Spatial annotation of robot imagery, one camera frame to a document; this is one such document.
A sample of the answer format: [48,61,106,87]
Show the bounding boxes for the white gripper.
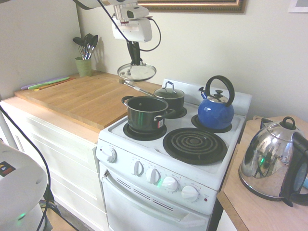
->
[111,18,153,66]

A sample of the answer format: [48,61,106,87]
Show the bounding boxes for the round glass pot lid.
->
[117,60,157,82]

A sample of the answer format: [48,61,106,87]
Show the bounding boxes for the black open cooking pot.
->
[121,95,178,132]

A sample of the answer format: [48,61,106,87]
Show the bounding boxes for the black kitchen utensil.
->
[83,33,93,60]
[88,35,99,60]
[73,37,86,60]

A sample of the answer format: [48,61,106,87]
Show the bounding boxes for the green utensil cup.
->
[74,57,93,78]

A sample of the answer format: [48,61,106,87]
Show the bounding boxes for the small black saucepan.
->
[119,79,185,114]

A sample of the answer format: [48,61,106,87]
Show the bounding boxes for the small black coil burner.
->
[191,114,233,134]
[165,107,188,119]
[123,121,167,141]

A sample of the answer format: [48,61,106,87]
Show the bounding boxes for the orange knife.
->
[36,77,76,91]

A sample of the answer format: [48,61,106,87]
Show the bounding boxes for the green knife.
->
[28,78,64,90]

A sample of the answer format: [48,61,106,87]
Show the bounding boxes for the white electric stove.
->
[96,78,253,231]

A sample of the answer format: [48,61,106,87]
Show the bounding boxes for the colourful cutting mats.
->
[21,76,70,90]

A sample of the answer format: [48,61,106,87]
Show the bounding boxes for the blue stovetop kettle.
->
[197,75,235,130]

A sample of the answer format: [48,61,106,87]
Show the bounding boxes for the white stove knob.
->
[161,176,179,193]
[131,160,144,176]
[145,168,161,185]
[104,147,118,164]
[180,185,200,200]

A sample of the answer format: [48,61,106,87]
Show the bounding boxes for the large black coil burner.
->
[162,127,228,166]

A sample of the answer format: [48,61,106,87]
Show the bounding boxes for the white kitchen cabinet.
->
[0,96,109,231]

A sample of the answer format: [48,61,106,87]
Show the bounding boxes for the black triangular holder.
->
[258,117,274,128]

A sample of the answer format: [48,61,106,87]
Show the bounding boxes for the stainless steel electric kettle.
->
[238,116,308,207]

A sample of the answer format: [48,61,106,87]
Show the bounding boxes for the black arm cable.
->
[97,0,162,52]

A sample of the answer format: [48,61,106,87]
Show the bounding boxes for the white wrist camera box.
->
[121,5,150,20]

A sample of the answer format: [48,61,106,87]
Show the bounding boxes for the glass lid with blue handle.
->
[154,81,185,100]

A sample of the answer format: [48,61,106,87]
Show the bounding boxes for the gold wooden picture frame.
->
[137,0,246,13]

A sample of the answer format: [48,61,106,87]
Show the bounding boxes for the white oven door handle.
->
[101,171,191,222]

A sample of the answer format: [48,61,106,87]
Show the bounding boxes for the black base cable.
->
[0,105,51,231]

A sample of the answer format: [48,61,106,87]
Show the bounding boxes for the white framed wall picture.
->
[288,0,308,13]

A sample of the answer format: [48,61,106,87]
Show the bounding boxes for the black floor cable bundle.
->
[40,198,80,231]

